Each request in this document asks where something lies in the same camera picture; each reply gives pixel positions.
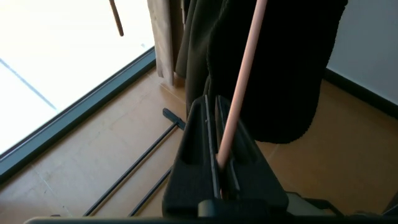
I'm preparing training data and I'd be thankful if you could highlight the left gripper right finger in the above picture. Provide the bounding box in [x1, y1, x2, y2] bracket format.
[215, 95, 289, 217]

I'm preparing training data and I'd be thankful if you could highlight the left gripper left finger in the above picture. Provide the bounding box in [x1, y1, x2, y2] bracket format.
[161, 95, 221, 218]

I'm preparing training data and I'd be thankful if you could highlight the black garment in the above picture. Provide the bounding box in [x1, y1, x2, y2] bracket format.
[175, 0, 348, 144]

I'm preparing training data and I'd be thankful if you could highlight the pink clothes hanger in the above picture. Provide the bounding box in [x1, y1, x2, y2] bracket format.
[108, 0, 125, 37]
[216, 0, 269, 171]

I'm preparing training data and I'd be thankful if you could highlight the black clothes rack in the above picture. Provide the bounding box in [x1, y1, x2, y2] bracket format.
[83, 108, 187, 217]

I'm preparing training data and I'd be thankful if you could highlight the brown curtain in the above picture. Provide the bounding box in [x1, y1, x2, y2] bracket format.
[147, 0, 185, 86]

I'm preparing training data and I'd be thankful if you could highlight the window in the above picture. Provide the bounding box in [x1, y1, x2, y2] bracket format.
[0, 0, 157, 184]

